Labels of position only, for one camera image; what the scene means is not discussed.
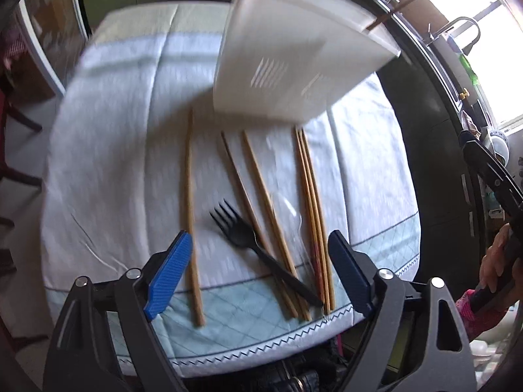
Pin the person's right hand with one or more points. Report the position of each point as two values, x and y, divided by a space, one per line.
492 261

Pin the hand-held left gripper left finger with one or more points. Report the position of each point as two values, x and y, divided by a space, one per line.
169 273

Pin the tall steel faucet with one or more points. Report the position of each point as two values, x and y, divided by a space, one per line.
465 22

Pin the kitchen window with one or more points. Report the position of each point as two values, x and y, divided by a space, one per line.
498 49

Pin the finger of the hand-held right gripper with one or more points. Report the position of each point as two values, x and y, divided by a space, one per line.
490 173

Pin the black counter cabinets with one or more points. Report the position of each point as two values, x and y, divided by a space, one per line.
429 151

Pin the black plastic fork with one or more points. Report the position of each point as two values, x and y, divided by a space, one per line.
245 237

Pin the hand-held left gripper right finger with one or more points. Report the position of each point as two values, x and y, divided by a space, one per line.
347 269

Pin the glass sliding door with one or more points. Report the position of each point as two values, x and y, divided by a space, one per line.
49 28

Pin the green bottle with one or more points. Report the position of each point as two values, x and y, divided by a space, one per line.
469 69

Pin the clear plastic spoon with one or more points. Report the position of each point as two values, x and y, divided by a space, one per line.
292 212

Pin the wooden chopstick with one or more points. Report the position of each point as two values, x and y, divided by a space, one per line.
388 14
246 194
306 196
260 179
315 196
190 212
311 196

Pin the white plastic utensil holder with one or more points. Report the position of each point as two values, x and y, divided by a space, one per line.
294 49

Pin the white blue ceramic cup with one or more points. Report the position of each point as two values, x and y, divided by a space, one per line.
499 145

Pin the pale checked tablecloth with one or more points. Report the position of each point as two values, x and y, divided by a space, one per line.
122 151

